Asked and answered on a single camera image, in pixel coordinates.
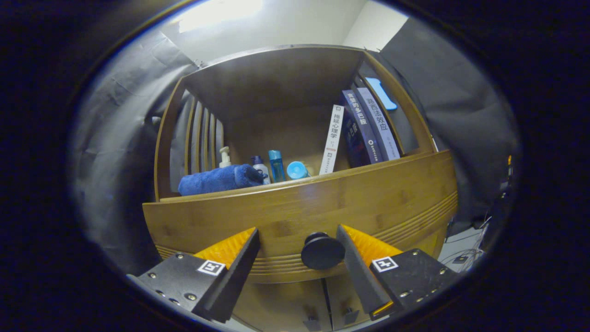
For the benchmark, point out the blue and white tube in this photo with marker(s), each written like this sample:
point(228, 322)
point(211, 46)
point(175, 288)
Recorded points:
point(297, 170)

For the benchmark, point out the pale grey book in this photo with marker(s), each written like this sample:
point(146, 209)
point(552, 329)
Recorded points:
point(380, 122)

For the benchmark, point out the white pump bottle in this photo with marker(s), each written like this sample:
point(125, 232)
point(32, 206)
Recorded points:
point(225, 159)

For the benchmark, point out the black backdrop cloth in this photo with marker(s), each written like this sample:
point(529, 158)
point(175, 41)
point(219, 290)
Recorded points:
point(115, 138)

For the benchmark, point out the wooden drawer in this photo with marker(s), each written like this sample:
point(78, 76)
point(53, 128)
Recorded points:
point(295, 207)

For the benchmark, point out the blue folded towel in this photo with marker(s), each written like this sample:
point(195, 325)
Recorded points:
point(216, 180)

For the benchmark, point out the white bottle with blue cap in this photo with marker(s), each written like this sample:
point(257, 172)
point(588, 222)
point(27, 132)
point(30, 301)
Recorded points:
point(262, 173)

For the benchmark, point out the black round drawer knob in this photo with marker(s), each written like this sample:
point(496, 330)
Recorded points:
point(322, 252)

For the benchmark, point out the wooden cabinet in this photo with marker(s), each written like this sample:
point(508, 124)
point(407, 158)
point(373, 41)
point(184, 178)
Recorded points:
point(276, 87)

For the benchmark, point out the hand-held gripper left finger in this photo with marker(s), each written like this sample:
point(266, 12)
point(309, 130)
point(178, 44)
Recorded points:
point(235, 272)

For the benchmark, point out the wooden cabinet door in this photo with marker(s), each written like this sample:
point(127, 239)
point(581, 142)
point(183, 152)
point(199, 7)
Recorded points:
point(281, 304)
point(341, 295)

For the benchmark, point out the clear blue bottle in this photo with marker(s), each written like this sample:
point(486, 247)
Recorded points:
point(276, 166)

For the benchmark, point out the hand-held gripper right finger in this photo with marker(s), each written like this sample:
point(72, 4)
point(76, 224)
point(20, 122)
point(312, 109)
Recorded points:
point(357, 272)

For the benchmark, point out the dark blue book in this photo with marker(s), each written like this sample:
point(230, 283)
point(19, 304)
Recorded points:
point(362, 124)

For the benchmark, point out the white book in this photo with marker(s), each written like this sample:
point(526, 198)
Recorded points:
point(333, 138)

